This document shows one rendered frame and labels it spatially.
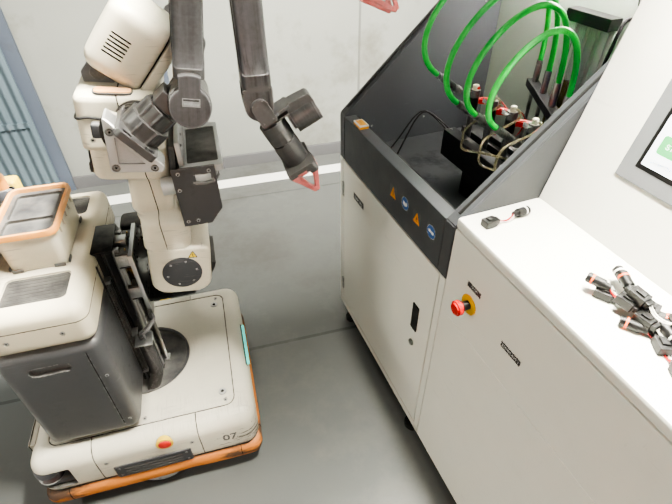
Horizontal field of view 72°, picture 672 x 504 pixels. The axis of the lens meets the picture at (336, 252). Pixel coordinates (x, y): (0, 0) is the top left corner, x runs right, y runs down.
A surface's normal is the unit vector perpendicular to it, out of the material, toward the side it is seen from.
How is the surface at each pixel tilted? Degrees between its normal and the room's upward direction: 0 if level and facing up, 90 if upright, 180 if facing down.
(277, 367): 0
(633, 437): 90
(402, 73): 90
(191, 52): 83
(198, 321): 0
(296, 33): 90
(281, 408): 0
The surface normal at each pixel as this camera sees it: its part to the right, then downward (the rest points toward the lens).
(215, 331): -0.01, -0.77
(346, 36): 0.26, 0.61
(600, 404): -0.93, 0.24
